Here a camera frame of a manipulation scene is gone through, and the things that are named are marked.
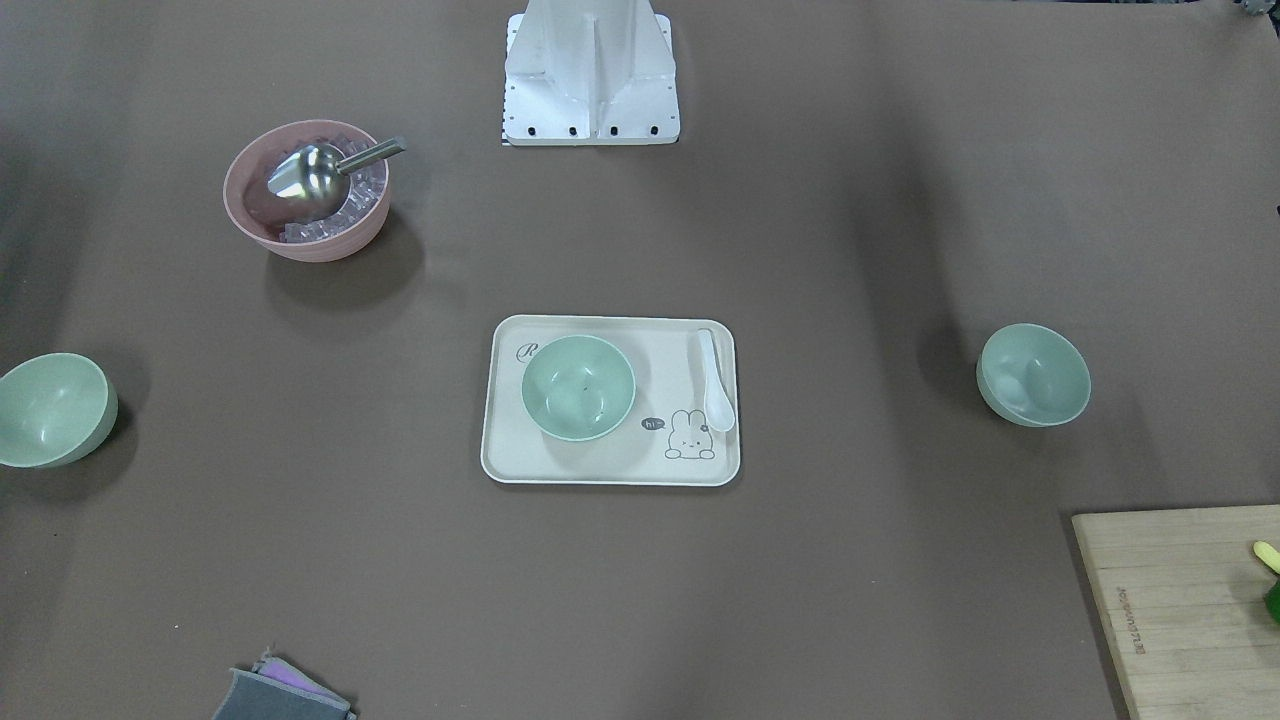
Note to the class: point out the green bowl robot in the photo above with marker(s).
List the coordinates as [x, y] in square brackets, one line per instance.
[1033, 376]
[55, 409]

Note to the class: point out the green bowl on tray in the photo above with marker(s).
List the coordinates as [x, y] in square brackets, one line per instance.
[578, 388]

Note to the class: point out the cream rabbit tray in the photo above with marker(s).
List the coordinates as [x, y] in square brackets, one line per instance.
[665, 440]

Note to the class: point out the white ceramic spoon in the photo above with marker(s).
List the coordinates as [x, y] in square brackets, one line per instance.
[718, 409]

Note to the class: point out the clear ice cubes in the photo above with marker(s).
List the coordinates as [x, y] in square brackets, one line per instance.
[366, 188]

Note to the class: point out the metal scoop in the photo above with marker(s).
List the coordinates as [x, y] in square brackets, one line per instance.
[313, 182]

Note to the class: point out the pink bowl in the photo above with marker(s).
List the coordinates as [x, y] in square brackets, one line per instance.
[350, 230]

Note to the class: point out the purple cloth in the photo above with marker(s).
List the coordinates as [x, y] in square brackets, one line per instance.
[282, 671]

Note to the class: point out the grey cloth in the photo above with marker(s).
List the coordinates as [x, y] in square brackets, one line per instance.
[256, 696]

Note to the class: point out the wooden cutting board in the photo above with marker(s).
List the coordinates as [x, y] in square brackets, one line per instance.
[1181, 599]

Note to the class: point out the yellow plastic knife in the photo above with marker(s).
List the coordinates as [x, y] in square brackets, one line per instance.
[1267, 554]

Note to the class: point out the green lime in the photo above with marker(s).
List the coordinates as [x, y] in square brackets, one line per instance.
[1271, 601]

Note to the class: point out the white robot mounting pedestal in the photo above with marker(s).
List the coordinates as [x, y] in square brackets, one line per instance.
[590, 73]

